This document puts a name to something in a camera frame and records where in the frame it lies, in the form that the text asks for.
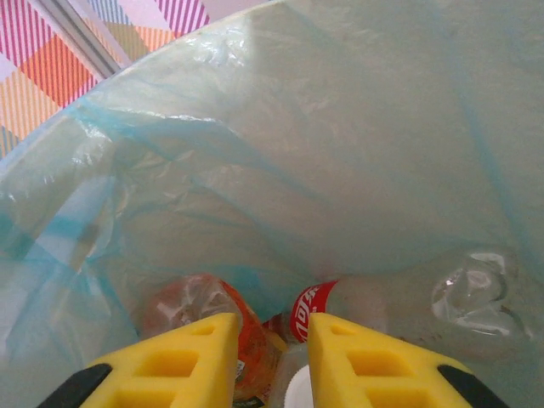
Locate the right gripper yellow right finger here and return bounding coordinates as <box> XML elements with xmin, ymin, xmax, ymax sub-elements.
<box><xmin>308</xmin><ymin>313</ymin><xmax>511</xmax><ymax>408</ymax></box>

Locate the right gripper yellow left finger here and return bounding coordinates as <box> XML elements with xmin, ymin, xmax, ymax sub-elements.
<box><xmin>36</xmin><ymin>313</ymin><xmax>240</xmax><ymax>408</ymax></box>

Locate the clear bottle white cap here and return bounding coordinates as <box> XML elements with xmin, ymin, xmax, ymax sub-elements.
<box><xmin>271</xmin><ymin>339</ymin><xmax>315</xmax><ymax>408</ymax></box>

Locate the orange juice bottle yellow label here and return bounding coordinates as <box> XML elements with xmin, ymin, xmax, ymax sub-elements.
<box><xmin>142</xmin><ymin>274</ymin><xmax>290</xmax><ymax>403</ymax></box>

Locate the Coca-Cola bottle red cap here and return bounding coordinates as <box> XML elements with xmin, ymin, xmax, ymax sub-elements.
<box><xmin>288</xmin><ymin>250</ymin><xmax>536</xmax><ymax>362</ymax></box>

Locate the teal plastic bin liner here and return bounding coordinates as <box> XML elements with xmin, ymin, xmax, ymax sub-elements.
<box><xmin>0</xmin><ymin>0</ymin><xmax>544</xmax><ymax>408</ymax></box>

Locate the aluminium frame post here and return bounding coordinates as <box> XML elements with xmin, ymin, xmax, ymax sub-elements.
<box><xmin>40</xmin><ymin>0</ymin><xmax>122</xmax><ymax>80</ymax></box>

